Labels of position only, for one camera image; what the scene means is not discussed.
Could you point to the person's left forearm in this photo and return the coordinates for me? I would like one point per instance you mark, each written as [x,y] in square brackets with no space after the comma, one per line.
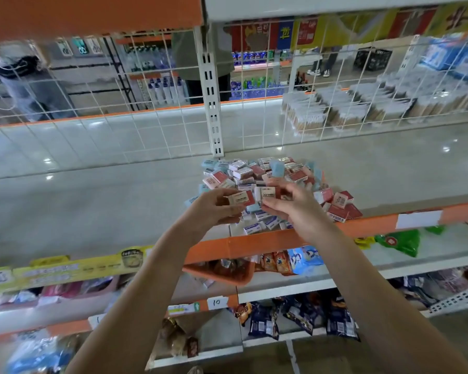
[129,307]

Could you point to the white orange metal shelf unit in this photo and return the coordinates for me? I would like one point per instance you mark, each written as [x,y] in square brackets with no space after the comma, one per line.
[101,206]

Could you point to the row of dark snack packets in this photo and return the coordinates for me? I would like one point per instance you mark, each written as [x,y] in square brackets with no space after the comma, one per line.
[296,315]

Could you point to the yellow price label strip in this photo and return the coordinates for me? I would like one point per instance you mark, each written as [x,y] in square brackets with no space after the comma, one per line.
[62,268]

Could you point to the person's right hand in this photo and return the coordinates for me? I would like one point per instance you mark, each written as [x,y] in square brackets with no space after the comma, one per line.
[300,208]

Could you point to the person's right forearm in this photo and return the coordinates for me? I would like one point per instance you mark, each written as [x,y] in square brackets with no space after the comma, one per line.
[382,307]

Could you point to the pile of mixed erasers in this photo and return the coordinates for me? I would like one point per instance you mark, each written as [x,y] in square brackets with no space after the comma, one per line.
[296,175]

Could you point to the green packet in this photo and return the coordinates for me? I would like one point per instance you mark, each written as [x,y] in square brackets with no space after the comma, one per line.
[402,241]

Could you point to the blue orange snack packet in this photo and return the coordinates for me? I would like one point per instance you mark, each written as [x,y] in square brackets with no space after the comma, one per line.
[35,356]

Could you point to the row of blue bottles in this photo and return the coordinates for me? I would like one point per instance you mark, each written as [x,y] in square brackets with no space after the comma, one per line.
[249,78]

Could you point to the person's left hand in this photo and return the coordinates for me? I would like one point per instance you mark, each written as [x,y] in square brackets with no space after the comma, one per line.
[207,214]

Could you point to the red white small box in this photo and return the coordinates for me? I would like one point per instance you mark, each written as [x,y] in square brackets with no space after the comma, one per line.
[239,198]
[267,193]

